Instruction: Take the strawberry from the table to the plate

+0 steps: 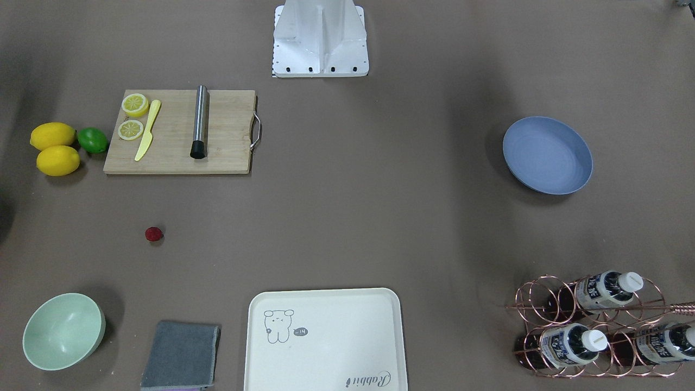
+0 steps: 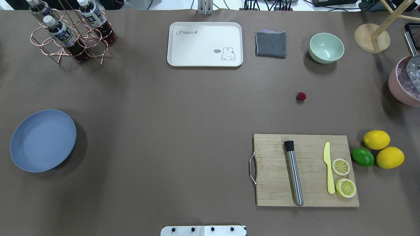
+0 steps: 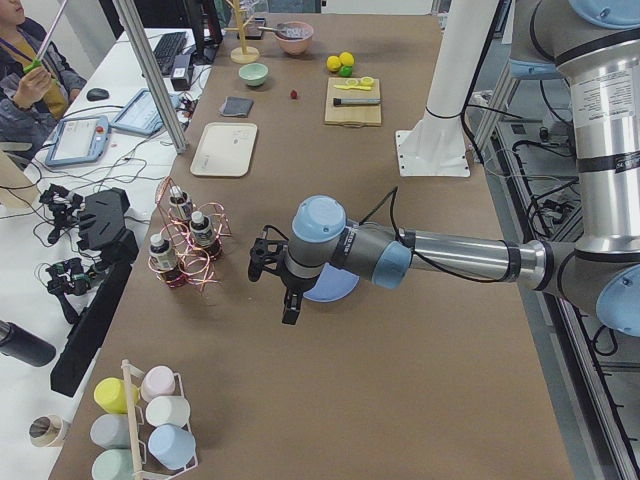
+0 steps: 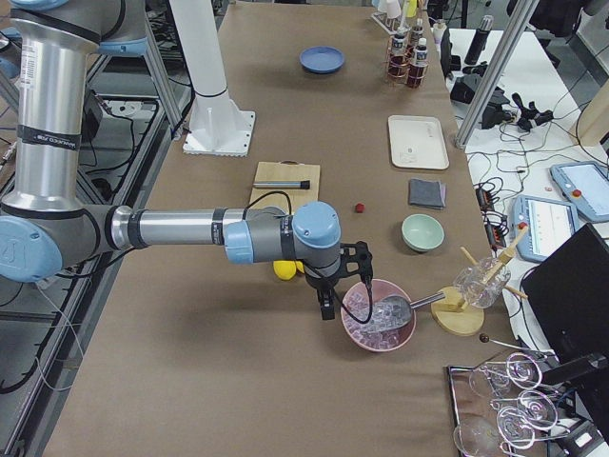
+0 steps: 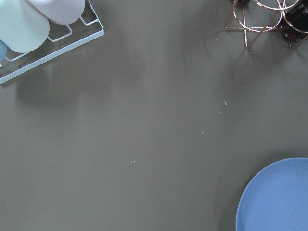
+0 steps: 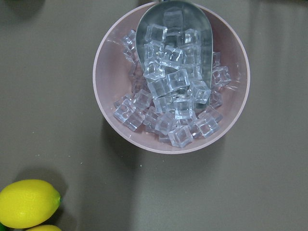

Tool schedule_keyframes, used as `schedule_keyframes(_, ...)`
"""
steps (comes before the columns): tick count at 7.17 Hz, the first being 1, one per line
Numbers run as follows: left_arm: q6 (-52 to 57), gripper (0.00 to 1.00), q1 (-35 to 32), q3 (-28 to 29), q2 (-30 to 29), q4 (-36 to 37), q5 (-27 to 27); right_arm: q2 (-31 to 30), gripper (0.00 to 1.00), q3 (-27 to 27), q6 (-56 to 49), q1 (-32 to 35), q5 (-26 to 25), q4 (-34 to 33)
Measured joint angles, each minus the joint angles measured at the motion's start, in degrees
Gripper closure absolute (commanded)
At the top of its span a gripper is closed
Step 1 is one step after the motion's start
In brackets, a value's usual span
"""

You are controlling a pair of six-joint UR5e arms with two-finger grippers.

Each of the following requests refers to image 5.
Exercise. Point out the dark tea bottle front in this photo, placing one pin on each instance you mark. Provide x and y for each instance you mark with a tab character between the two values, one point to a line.
294	26

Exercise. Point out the white wire cup rack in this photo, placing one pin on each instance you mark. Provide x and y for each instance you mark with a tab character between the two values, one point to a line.
61	39

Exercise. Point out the blue plate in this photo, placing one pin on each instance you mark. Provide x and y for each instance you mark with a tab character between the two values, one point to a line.
276	198

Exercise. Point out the light blue cup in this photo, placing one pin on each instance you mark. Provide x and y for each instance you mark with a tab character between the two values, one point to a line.
3	50

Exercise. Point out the mint green cup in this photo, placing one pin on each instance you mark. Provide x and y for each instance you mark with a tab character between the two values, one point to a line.
22	27

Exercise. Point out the copper wire bottle rack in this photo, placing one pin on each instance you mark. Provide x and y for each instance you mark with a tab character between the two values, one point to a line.
257	17

